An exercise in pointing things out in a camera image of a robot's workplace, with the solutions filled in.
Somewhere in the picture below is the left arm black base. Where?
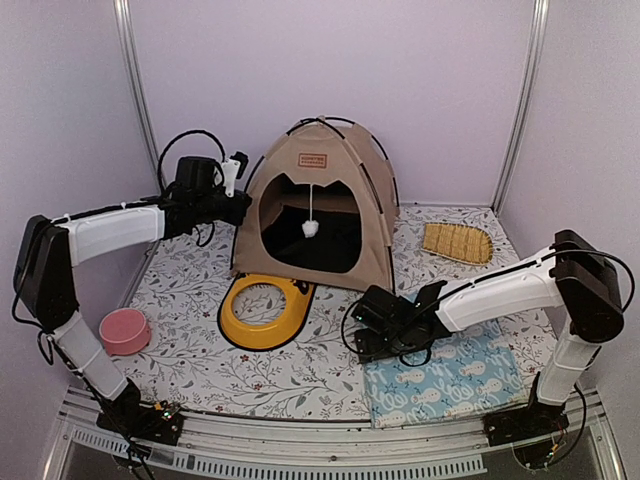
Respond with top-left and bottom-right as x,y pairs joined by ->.
96,381 -> 184,446

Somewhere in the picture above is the pink round bowl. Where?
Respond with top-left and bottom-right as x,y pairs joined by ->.
99,308 -> 151,356

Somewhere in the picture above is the right aluminium frame post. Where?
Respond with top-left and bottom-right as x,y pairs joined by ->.
491,0 -> 550,216

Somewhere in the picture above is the golden leaf shaped tray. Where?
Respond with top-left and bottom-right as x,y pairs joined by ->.
422,223 -> 493,266

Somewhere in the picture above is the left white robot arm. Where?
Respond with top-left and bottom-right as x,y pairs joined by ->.
14,152 -> 251,400

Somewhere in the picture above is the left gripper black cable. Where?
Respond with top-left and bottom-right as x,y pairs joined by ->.
157,129 -> 229,249

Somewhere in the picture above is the left aluminium frame post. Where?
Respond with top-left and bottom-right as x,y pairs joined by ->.
113,0 -> 165,194

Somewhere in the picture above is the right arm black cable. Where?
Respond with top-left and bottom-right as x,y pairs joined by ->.
342,244 -> 635,369

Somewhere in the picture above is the white pompom hanging toy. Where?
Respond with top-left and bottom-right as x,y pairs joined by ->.
302,184 -> 319,238

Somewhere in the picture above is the yellow pet bowl stand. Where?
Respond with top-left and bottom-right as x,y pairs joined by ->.
217,273 -> 316,352

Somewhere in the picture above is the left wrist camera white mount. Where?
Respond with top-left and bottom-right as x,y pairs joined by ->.
221,159 -> 241,198

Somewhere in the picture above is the aluminium front rail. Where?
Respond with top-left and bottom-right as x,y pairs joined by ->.
45,388 -> 630,479

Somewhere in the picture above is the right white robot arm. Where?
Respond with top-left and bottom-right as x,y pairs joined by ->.
348,230 -> 634,407

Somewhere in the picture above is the aluminium frame post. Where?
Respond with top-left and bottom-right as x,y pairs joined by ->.
113,0 -> 165,194
491,0 -> 550,216

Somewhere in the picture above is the beige fabric pet tent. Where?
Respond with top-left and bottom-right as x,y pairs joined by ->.
229,115 -> 401,294

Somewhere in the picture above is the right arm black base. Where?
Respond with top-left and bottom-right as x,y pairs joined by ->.
482,402 -> 569,470

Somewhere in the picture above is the blue snowman pattern mat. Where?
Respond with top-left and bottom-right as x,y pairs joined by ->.
364,320 -> 529,429

